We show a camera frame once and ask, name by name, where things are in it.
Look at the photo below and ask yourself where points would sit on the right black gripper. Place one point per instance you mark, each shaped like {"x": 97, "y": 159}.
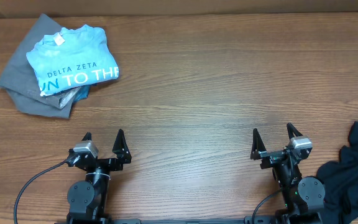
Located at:
{"x": 276, "y": 155}

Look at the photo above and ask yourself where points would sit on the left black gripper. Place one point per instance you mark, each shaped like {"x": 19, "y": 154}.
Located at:
{"x": 122, "y": 155}

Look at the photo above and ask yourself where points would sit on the black t-shirt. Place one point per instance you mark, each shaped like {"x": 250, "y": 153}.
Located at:
{"x": 341, "y": 183}

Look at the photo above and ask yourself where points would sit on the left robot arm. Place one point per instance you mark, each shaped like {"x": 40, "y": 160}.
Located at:
{"x": 87, "y": 198}

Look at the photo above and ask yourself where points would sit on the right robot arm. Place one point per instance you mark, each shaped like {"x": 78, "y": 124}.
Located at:
{"x": 303, "y": 196}

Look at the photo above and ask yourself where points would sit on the teal folded garment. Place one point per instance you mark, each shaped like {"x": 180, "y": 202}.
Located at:
{"x": 82, "y": 93}

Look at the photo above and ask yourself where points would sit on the striped grey folded garment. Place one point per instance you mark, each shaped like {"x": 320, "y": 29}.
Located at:
{"x": 68, "y": 95}

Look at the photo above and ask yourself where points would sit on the folded light blue t-shirt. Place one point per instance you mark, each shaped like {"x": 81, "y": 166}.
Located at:
{"x": 72, "y": 58}

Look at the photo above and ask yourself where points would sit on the folded grey t-shirt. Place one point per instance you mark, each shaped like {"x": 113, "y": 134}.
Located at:
{"x": 19, "y": 80}

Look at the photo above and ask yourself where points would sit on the brown cardboard backboard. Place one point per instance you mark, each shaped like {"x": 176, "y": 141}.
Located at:
{"x": 68, "y": 8}

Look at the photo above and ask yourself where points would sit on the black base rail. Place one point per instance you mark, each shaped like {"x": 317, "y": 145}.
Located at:
{"x": 191, "y": 221}

